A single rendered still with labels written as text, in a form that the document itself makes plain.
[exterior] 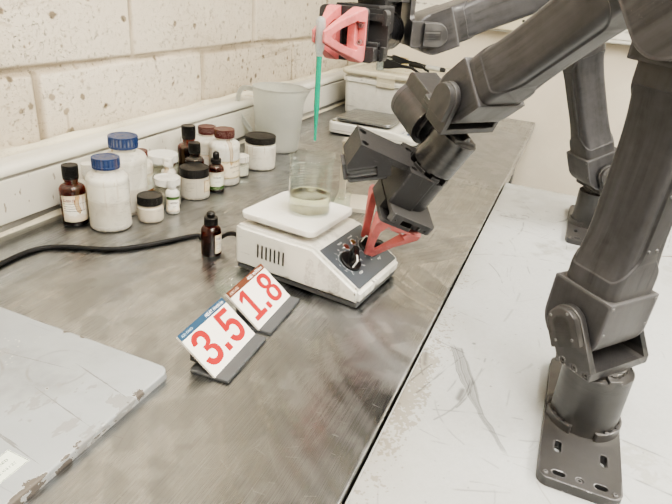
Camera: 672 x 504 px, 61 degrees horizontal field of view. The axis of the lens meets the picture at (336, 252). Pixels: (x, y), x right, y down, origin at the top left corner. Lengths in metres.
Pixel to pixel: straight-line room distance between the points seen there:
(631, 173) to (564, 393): 0.22
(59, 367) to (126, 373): 0.07
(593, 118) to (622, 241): 0.56
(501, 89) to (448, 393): 0.32
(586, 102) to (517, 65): 0.46
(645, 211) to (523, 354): 0.27
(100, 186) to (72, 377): 0.38
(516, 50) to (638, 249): 0.22
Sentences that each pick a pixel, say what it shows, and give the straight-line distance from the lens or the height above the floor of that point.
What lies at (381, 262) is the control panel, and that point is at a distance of 0.80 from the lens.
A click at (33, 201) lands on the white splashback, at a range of 1.00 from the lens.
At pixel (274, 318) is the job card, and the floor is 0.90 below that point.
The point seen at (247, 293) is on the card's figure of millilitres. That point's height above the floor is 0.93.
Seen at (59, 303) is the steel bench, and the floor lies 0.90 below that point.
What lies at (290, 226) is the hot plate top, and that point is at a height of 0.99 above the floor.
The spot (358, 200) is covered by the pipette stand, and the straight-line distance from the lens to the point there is 1.10.
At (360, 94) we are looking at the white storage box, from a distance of 1.87.
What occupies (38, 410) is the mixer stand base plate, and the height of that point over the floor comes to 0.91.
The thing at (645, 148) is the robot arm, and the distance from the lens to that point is 0.52.
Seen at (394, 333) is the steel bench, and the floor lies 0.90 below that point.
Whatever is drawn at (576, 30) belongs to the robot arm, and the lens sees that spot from 0.57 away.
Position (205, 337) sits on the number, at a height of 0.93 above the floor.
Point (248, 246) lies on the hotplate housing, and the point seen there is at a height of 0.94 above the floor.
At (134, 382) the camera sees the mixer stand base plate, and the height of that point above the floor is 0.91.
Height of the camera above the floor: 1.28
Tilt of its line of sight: 25 degrees down
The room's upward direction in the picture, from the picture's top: 5 degrees clockwise
